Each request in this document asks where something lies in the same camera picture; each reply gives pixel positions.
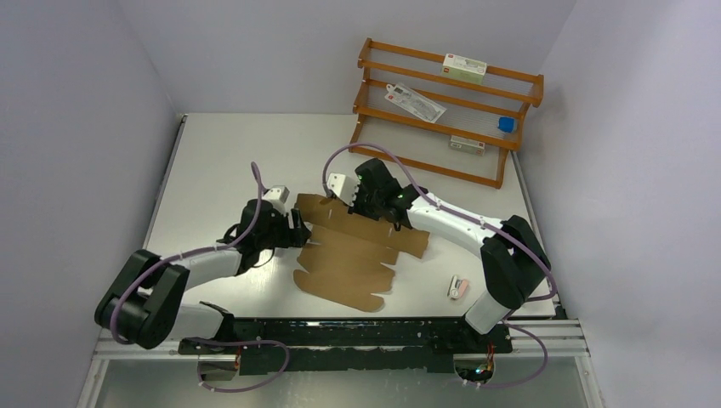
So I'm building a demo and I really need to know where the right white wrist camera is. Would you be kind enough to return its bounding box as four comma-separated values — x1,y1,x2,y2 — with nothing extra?
326,173,360,207

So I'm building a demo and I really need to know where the clear plastic packet with label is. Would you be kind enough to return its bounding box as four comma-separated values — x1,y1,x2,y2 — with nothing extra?
384,82,446,123

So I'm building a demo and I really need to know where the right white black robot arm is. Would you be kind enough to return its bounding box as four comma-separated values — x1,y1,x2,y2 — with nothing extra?
326,158,551,352

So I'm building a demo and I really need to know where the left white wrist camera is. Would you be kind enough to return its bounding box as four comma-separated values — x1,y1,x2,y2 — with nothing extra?
263,185,290,213

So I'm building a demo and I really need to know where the small pink white stapler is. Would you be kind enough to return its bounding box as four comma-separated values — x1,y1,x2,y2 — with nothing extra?
447,275,469,300

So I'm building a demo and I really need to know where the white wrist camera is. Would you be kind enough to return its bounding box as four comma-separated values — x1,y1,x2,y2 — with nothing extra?
326,173,360,207
263,185,290,213

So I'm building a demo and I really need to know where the white green box top shelf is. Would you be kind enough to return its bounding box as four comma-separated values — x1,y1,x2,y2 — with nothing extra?
440,54,488,85

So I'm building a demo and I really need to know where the brown cardboard box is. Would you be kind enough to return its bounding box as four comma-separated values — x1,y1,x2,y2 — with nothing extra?
293,194,429,313

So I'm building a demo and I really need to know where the blue cap bottle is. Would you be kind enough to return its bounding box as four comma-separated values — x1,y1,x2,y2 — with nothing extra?
497,116,518,133

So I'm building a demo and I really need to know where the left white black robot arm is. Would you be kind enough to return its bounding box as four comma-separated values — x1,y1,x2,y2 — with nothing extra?
94,199,311,354

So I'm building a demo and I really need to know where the orange wooden shelf rack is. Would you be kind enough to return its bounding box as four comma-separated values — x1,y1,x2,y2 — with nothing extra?
350,38,545,189

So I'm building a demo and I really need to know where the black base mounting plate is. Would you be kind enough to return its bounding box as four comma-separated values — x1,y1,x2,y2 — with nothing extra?
178,317,513,375

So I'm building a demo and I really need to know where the small white box lower shelf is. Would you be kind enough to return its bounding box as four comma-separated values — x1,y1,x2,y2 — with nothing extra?
448,135,485,156

